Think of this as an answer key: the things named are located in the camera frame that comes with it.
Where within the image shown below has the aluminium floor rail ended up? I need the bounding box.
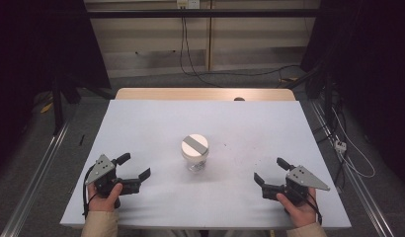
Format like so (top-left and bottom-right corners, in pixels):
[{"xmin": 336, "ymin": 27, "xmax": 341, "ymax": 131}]
[
  {"xmin": 308, "ymin": 98, "xmax": 396, "ymax": 237},
  {"xmin": 0, "ymin": 120, "xmax": 72, "ymax": 237}
]

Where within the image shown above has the black horizontal metal bar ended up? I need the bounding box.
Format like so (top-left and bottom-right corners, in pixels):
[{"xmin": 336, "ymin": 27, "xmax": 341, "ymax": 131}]
[{"xmin": 86, "ymin": 8, "xmax": 324, "ymax": 20}]

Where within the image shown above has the white wall socket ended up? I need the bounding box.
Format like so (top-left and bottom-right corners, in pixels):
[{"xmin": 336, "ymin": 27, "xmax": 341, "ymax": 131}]
[{"xmin": 176, "ymin": 0, "xmax": 202, "ymax": 10}]

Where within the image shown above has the yellow floor tape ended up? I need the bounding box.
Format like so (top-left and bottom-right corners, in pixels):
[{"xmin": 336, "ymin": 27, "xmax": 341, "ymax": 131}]
[{"xmin": 40, "ymin": 101, "xmax": 54, "ymax": 115}]

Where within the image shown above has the dark curtain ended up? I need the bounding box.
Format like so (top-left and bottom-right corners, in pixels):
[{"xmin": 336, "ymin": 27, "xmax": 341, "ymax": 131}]
[
  {"xmin": 299, "ymin": 0, "xmax": 405, "ymax": 187},
  {"xmin": 0, "ymin": 0, "xmax": 112, "ymax": 167}
]

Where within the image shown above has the right hand-held gripper black cable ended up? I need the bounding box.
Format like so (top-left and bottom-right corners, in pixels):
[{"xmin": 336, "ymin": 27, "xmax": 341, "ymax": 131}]
[{"xmin": 294, "ymin": 188, "xmax": 324, "ymax": 227}]

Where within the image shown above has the black metal stand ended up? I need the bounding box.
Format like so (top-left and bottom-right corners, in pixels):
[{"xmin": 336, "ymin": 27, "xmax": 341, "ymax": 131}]
[
  {"xmin": 283, "ymin": 61, "xmax": 337, "ymax": 130},
  {"xmin": 49, "ymin": 74, "xmax": 80, "ymax": 136}
]

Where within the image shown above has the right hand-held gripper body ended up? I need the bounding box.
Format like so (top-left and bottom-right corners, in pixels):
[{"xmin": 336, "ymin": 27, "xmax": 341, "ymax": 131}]
[{"xmin": 282, "ymin": 164, "xmax": 331, "ymax": 207}]

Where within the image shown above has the hand-held gripper black cable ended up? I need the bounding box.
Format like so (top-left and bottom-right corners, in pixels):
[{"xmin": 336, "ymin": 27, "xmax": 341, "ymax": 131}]
[
  {"xmin": 81, "ymin": 165, "xmax": 100, "ymax": 220},
  {"xmin": 294, "ymin": 188, "xmax": 324, "ymax": 227}
]

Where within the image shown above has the white power strip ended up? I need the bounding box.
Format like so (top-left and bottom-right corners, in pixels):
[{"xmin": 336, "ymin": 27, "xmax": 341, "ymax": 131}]
[{"xmin": 333, "ymin": 139, "xmax": 349, "ymax": 154}]

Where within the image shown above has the person's right hand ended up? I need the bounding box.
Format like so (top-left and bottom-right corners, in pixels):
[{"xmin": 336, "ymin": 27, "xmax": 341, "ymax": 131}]
[{"xmin": 276, "ymin": 187, "xmax": 319, "ymax": 229}]

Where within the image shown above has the person's left hand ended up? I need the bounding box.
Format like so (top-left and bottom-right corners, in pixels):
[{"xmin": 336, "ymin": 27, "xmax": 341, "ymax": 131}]
[{"xmin": 87, "ymin": 182, "xmax": 123, "ymax": 213}]

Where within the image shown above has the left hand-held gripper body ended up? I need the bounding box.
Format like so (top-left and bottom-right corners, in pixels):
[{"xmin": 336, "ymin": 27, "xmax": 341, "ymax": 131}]
[{"xmin": 84, "ymin": 153, "xmax": 125, "ymax": 209}]

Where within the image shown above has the white floor cable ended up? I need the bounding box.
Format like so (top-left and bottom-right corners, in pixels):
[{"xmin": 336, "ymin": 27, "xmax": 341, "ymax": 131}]
[{"xmin": 331, "ymin": 106, "xmax": 377, "ymax": 180}]

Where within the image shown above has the left hand-held gripper black cable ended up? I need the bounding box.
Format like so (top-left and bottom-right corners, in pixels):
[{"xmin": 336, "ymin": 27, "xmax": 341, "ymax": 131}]
[{"xmin": 81, "ymin": 165, "xmax": 100, "ymax": 220}]

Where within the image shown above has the white table cover board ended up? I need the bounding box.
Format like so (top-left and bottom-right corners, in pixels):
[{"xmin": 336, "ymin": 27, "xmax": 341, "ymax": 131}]
[{"xmin": 59, "ymin": 99, "xmax": 353, "ymax": 230}]

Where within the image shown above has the wooden table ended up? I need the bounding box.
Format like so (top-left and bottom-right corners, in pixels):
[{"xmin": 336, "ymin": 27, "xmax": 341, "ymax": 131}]
[{"xmin": 115, "ymin": 87, "xmax": 296, "ymax": 102}]

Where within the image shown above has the clear glass cup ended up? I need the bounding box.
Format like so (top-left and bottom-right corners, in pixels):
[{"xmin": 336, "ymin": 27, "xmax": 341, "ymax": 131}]
[{"xmin": 185, "ymin": 153, "xmax": 208, "ymax": 173}]

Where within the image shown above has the black wall cable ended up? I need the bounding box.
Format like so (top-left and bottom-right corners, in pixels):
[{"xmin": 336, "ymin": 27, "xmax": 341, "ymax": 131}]
[
  {"xmin": 179, "ymin": 16, "xmax": 225, "ymax": 89},
  {"xmin": 182, "ymin": 16, "xmax": 302, "ymax": 79}
]

